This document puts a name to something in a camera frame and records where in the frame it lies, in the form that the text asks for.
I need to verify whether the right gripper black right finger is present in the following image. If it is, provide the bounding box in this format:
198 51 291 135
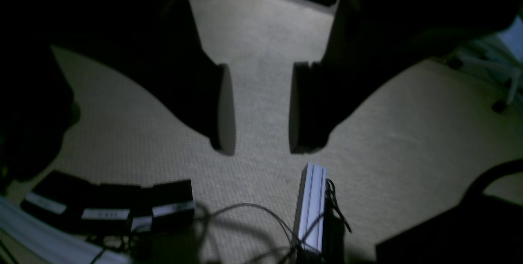
289 0 522 154

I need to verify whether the white rolling chair base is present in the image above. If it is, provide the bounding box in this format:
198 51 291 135
443 31 522 113

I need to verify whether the black power adapter right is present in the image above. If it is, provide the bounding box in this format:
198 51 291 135
130 179 195 233

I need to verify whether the black power adapter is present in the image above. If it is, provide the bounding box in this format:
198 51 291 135
80 184 141 235
20 171 96 234
130 179 195 233

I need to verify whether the grey floor cable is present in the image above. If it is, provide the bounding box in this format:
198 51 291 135
88 203 327 264

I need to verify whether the black power adapter left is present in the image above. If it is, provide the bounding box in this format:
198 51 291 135
20 171 96 234

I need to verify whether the aluminium extrusion post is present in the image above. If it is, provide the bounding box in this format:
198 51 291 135
293 162 327 253

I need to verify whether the white aluminium rail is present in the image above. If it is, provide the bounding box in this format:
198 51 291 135
0 197 133 264

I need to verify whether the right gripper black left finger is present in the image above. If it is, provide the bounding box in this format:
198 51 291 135
1 0 236 156

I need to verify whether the black power adapter middle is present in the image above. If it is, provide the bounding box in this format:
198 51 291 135
80 184 141 235

